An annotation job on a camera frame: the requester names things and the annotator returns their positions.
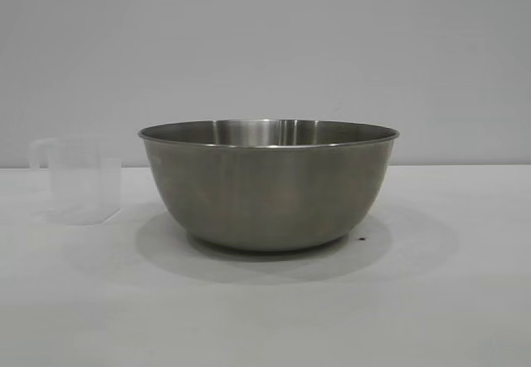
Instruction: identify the stainless steel mixing bowl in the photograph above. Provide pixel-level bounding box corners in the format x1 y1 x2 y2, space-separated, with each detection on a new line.
138 117 402 253

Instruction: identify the clear plastic measuring cup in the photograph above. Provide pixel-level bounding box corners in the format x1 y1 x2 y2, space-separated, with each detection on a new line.
27 135 123 224

